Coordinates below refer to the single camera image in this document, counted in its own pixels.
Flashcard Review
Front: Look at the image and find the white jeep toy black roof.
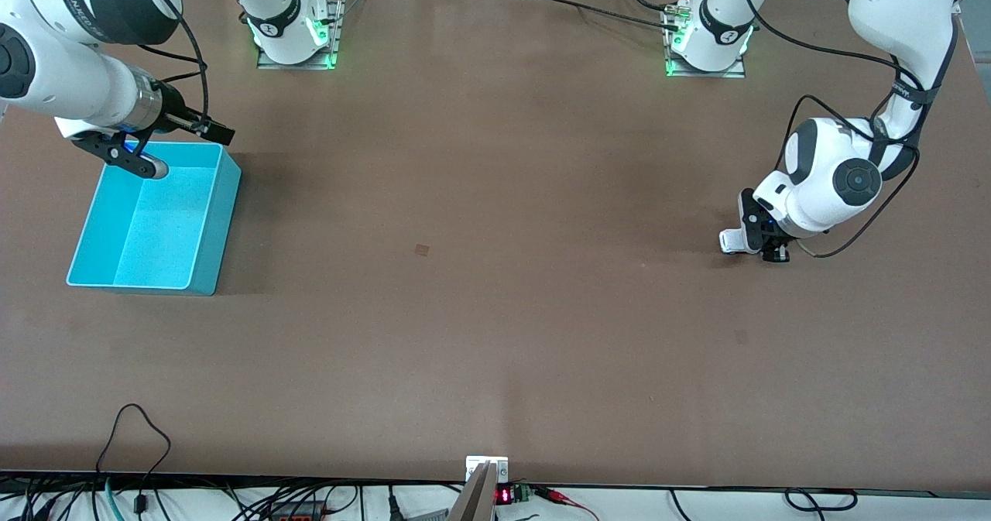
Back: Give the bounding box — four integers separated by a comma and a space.
719, 228, 767, 255

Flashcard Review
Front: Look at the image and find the turquoise plastic bin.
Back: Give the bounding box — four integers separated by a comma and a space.
66, 140, 242, 297

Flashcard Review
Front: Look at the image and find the grey power strip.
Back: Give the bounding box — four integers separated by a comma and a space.
267, 504, 330, 521

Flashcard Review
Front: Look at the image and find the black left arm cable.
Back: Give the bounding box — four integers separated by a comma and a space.
738, 0, 961, 260

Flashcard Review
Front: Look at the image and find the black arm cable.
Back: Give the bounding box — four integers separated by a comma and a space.
738, 0, 961, 260
135, 0, 211, 123

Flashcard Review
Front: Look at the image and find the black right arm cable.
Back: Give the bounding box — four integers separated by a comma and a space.
135, 0, 211, 123

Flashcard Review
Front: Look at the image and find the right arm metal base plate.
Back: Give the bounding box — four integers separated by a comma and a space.
255, 0, 347, 70

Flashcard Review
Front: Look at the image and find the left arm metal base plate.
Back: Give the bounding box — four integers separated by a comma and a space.
664, 55, 748, 79

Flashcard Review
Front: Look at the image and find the black coiled cable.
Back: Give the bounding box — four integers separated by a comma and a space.
784, 488, 859, 512

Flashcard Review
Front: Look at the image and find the thick black table cable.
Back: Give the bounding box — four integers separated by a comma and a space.
608, 0, 686, 15

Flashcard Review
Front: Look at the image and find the thin black table cable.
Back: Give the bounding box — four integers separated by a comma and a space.
511, 0, 686, 34

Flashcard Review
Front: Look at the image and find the black looped cable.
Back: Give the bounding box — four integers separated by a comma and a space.
94, 403, 173, 516

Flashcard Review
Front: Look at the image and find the red clip cable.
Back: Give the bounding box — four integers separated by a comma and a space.
533, 487, 601, 521

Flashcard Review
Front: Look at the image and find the silver camera mount bracket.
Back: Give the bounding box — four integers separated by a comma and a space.
447, 455, 510, 521

